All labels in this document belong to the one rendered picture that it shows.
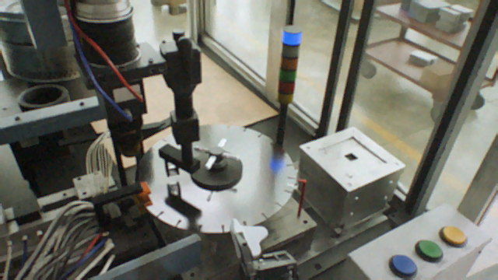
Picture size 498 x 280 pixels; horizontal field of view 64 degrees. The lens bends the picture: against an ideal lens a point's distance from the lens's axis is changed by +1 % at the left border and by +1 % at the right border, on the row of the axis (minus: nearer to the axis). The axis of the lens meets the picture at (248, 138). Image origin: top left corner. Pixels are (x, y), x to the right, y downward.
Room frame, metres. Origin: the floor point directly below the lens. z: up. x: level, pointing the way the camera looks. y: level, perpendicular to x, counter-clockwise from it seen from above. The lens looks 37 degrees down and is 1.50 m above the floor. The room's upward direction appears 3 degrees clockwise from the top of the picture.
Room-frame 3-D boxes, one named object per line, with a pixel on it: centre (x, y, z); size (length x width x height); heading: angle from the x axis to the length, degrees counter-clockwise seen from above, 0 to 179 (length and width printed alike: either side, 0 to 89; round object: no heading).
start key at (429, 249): (0.48, -0.35, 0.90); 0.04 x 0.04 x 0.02
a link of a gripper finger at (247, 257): (0.39, -0.01, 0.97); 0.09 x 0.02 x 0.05; 18
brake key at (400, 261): (0.44, -0.29, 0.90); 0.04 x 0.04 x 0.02
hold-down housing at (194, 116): (0.56, 0.11, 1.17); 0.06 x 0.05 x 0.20; 113
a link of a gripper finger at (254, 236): (0.44, -0.01, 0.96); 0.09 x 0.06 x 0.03; 18
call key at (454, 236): (0.51, -0.41, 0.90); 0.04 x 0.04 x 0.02
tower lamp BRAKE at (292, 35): (0.88, -0.09, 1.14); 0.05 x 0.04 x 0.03; 32
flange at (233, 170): (0.62, 0.06, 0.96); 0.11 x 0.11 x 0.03
